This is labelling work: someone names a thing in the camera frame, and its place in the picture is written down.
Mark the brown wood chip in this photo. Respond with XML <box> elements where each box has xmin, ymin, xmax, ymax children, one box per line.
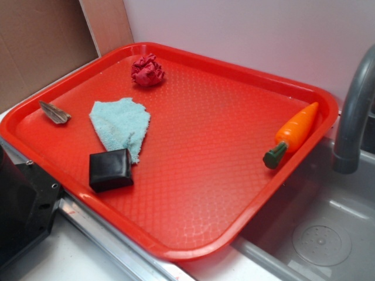
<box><xmin>39</xmin><ymin>101</ymin><xmax>71</xmax><ymax>125</ymax></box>

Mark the red plastic tray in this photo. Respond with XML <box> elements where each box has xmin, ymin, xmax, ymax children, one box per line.
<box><xmin>1</xmin><ymin>43</ymin><xmax>338</xmax><ymax>261</ymax></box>

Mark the light blue cloth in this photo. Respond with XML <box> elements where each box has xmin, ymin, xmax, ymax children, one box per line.
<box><xmin>89</xmin><ymin>98</ymin><xmax>151</xmax><ymax>164</ymax></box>

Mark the crumpled red paper ball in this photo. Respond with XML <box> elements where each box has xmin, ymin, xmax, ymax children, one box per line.
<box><xmin>131</xmin><ymin>53</ymin><xmax>165</xmax><ymax>87</ymax></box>

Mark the black rectangular block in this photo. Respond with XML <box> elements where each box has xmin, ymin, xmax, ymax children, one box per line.
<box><xmin>89</xmin><ymin>149</ymin><xmax>134</xmax><ymax>193</ymax></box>

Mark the orange toy carrot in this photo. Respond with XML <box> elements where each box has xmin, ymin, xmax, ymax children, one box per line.
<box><xmin>263</xmin><ymin>102</ymin><xmax>319</xmax><ymax>169</ymax></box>

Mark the wooden board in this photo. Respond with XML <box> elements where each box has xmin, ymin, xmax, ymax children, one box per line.
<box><xmin>79</xmin><ymin>0</ymin><xmax>134</xmax><ymax>57</ymax></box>

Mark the grey plastic sink basin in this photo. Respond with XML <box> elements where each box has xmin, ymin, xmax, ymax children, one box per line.
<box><xmin>233</xmin><ymin>139</ymin><xmax>374</xmax><ymax>280</ymax></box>

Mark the grey sink faucet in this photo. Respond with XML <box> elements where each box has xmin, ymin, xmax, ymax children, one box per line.
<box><xmin>332</xmin><ymin>46</ymin><xmax>374</xmax><ymax>174</ymax></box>

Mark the brown cardboard panel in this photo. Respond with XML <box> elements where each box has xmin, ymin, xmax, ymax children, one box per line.
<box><xmin>1</xmin><ymin>1</ymin><xmax>98</xmax><ymax>112</ymax></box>

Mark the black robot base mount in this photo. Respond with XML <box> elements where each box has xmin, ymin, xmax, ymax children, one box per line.
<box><xmin>1</xmin><ymin>148</ymin><xmax>63</xmax><ymax>270</ymax></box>

